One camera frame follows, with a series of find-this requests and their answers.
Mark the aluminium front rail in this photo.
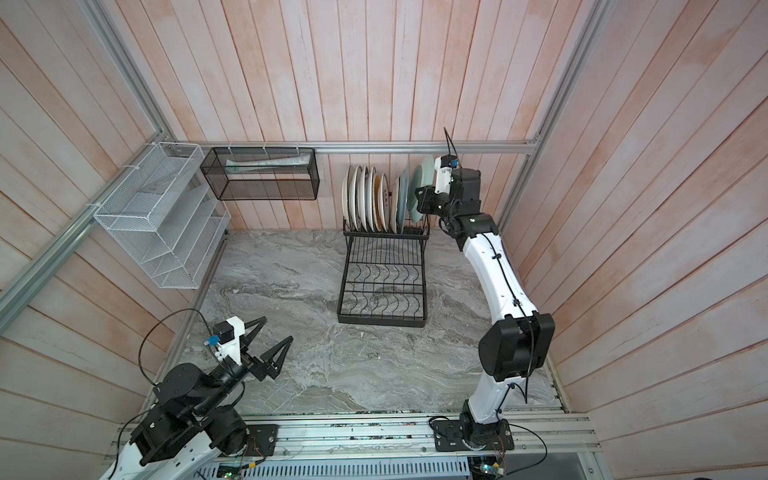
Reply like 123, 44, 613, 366
243, 408, 602, 461

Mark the white mesh wall shelf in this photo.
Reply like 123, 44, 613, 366
95, 143, 231, 290

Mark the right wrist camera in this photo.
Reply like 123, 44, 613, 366
434, 154, 459, 194

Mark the white plate green patterned rim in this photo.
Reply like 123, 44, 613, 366
356, 166, 367, 231

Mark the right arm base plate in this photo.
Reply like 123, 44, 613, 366
428, 416, 515, 452

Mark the black mesh wall basket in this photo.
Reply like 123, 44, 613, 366
201, 146, 320, 201

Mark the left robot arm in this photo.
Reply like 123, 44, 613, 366
102, 316, 293, 479

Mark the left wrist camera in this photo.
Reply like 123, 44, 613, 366
205, 316, 245, 366

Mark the black round plate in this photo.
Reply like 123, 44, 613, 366
389, 178, 399, 234

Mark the black wire dish rack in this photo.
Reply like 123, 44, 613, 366
336, 218, 430, 328

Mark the white plate cloud outline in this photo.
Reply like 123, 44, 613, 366
362, 166, 376, 232

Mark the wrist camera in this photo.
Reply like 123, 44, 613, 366
205, 316, 245, 366
434, 154, 459, 194

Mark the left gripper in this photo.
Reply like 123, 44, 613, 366
194, 316, 294, 416

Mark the orange sunburst plate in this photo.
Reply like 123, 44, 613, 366
347, 166, 359, 231
379, 174, 389, 232

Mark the cream floral plate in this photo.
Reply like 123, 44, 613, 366
340, 168, 350, 227

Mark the grey-green plain plate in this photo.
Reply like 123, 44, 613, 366
396, 167, 410, 234

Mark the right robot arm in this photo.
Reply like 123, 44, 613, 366
414, 155, 555, 448

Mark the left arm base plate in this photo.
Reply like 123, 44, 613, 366
245, 424, 279, 458

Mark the yellow woven round trivet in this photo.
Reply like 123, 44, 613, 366
373, 173, 382, 232

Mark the light green flower plate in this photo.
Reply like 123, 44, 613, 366
407, 156, 435, 223

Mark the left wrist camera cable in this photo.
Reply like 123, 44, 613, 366
137, 308, 214, 388

